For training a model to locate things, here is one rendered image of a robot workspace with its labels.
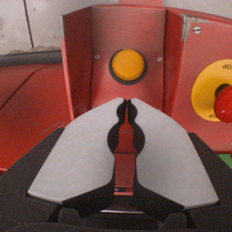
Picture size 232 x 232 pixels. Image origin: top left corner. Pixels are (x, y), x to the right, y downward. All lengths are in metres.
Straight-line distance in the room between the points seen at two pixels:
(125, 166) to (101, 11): 0.18
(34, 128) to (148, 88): 0.29
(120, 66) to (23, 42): 0.93
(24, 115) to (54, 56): 0.56
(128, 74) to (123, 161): 0.10
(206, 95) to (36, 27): 0.96
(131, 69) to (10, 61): 0.97
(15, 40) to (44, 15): 0.23
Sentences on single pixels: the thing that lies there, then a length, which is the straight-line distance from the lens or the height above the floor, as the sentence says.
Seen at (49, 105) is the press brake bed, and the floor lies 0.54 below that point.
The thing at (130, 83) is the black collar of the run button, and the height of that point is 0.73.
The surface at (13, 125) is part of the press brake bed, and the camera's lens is 0.48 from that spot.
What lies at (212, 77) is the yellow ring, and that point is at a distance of 0.19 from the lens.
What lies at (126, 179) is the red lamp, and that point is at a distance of 0.20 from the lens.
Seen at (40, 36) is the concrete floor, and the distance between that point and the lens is 1.06.
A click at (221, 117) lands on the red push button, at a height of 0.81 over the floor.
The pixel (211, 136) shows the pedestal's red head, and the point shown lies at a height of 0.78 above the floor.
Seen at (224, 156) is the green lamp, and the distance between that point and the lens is 0.25.
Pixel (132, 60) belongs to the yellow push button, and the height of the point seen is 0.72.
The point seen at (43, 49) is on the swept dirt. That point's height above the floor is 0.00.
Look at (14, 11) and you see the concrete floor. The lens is 1.12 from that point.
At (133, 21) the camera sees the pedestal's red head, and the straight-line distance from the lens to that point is 0.24.
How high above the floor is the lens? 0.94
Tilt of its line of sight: 54 degrees down
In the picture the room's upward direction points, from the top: 174 degrees counter-clockwise
